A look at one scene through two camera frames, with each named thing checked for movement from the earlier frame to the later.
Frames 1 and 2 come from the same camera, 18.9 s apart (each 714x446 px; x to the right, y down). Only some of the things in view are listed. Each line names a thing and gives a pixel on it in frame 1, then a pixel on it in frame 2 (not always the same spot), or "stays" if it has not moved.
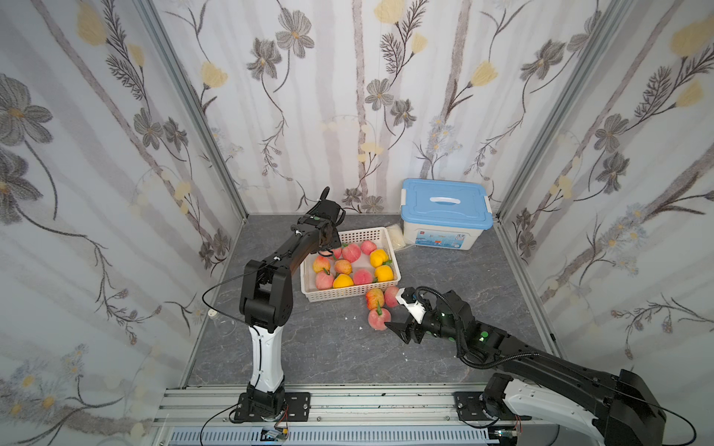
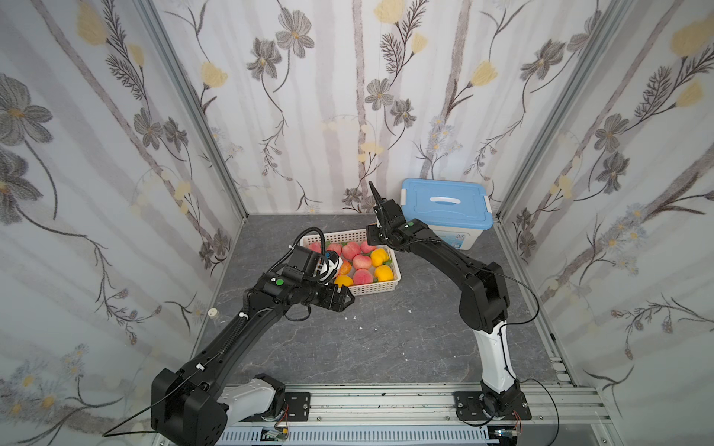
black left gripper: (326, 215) -> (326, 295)
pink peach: (368, 247) stays
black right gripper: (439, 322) -> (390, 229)
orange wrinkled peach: (343, 267) stays
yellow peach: (384, 273) stays
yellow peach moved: (342, 281) stays
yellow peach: (377, 257) stays
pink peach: (363, 276) stays
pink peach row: (390, 296) -> (362, 262)
